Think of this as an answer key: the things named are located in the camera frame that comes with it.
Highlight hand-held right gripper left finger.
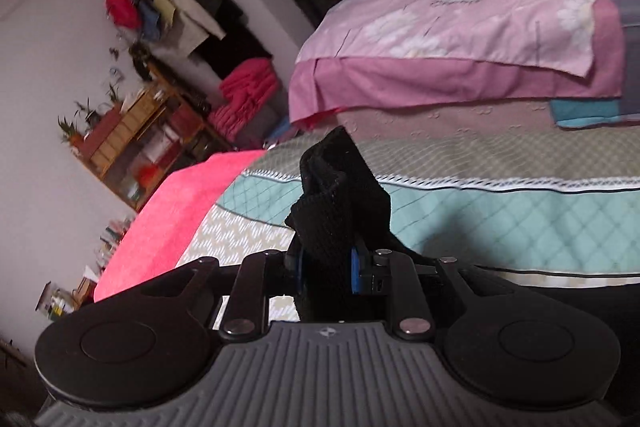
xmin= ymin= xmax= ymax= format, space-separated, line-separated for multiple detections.
xmin=124 ymin=250 xmax=307 ymax=342

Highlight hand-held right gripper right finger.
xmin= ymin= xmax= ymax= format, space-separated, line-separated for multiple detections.
xmin=350 ymin=246 xmax=504 ymax=342

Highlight black pants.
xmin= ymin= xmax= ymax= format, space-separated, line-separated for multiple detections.
xmin=284 ymin=125 xmax=640 ymax=333

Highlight bright pink fleece blanket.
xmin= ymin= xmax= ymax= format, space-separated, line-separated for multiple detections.
xmin=94 ymin=149 xmax=267 ymax=304

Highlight teal and beige quilted bedspread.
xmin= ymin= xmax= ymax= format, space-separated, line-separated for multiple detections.
xmin=177 ymin=134 xmax=640 ymax=323

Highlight mauve embossed bedsheet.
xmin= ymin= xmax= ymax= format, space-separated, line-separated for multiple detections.
xmin=295 ymin=99 xmax=640 ymax=145

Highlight stack of pink folded blankets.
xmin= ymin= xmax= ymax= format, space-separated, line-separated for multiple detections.
xmin=207 ymin=59 xmax=280 ymax=142

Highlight wooden shelf unit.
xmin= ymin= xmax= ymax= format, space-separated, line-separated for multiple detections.
xmin=75 ymin=62 xmax=236 ymax=212

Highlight heap of small items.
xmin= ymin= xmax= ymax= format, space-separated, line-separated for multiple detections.
xmin=35 ymin=217 xmax=136 ymax=323

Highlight clothes hanging on rack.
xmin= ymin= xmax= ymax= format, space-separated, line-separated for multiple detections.
xmin=165 ymin=0 xmax=273 ymax=78

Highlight pink floral pillow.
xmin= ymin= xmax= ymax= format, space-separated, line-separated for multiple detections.
xmin=289 ymin=0 xmax=626 ymax=125

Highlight green potted plant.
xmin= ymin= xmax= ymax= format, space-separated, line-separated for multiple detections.
xmin=57 ymin=97 xmax=103 ymax=146

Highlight cream garment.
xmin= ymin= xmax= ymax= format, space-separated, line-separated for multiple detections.
xmin=152 ymin=0 xmax=226 ymax=58

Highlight blue and grey striped pillow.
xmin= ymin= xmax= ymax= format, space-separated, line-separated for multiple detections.
xmin=550 ymin=0 xmax=640 ymax=128

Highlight blue garment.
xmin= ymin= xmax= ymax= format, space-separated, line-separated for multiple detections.
xmin=137 ymin=0 xmax=165 ymax=40

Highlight red garment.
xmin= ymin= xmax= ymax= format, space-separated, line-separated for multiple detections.
xmin=106 ymin=0 xmax=143 ymax=30

